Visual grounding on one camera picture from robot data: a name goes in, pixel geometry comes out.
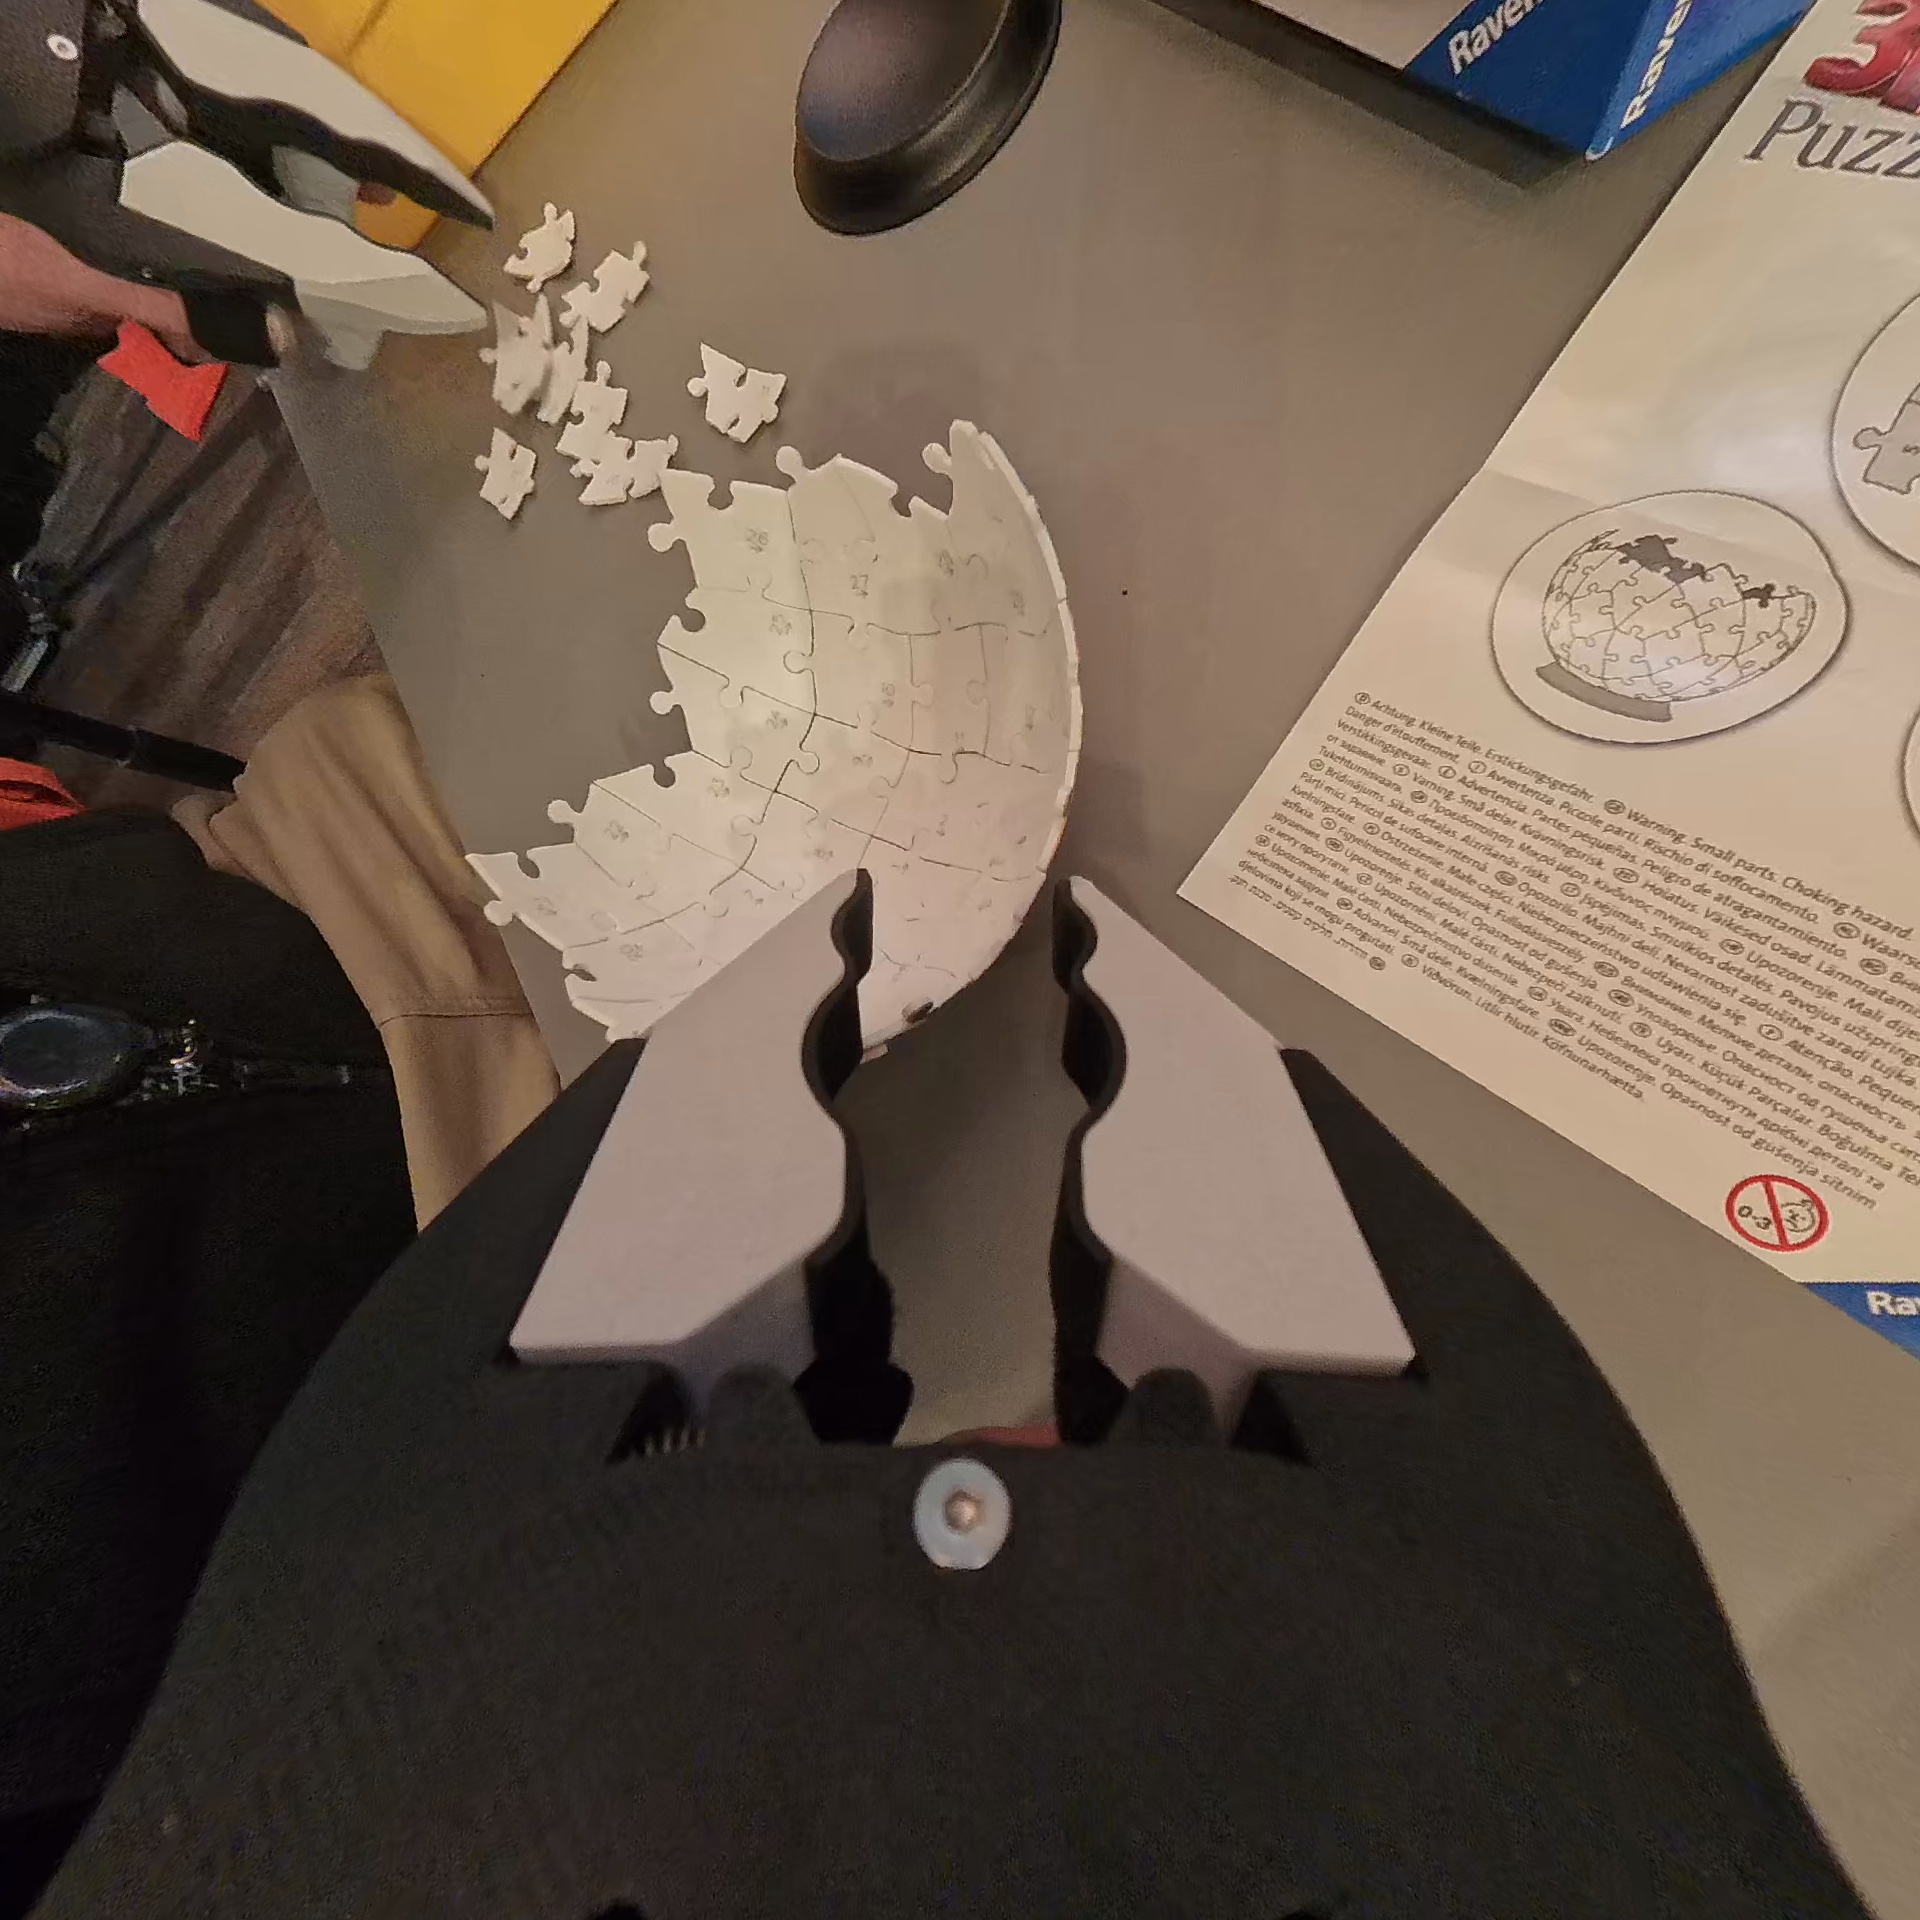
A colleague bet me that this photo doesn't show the yellow plastic bin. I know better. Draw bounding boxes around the yellow plastic bin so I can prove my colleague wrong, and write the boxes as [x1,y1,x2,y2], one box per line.
[262,0,617,250]

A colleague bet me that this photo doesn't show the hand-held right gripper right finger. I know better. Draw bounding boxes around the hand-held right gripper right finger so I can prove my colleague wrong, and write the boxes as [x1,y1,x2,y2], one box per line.
[1049,873,1424,1430]

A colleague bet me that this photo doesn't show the partly built white puzzle ball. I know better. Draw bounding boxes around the partly built white puzzle ball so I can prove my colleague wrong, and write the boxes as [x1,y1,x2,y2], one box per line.
[463,420,1085,1044]

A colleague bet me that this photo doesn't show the folded paper instruction leaflet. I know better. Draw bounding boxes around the folded paper instruction leaflet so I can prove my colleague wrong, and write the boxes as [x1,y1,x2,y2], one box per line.
[1176,0,1920,1329]

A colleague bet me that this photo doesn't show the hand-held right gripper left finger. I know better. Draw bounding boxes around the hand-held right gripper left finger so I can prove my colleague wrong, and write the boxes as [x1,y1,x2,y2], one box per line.
[508,867,917,1430]

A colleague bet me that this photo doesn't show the pile of puzzle pieces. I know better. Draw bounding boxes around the pile of puzzle pieces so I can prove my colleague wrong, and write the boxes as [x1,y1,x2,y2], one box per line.
[477,201,790,522]

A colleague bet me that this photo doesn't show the orange red item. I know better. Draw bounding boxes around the orange red item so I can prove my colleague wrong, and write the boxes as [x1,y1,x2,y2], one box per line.
[103,321,230,441]

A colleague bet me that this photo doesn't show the black round ball stand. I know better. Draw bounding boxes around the black round ball stand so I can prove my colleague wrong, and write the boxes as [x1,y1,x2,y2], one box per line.
[790,0,1065,238]

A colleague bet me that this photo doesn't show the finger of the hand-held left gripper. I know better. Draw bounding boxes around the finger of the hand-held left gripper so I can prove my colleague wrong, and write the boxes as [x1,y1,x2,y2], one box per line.
[117,146,500,374]
[134,0,500,234]

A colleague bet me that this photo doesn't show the blue cartoon puzzle box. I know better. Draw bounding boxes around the blue cartoon puzzle box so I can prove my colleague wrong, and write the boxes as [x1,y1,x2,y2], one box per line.
[1252,0,1817,160]

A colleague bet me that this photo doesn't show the person's left hand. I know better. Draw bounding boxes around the person's left hand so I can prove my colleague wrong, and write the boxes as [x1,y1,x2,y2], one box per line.
[0,213,197,362]

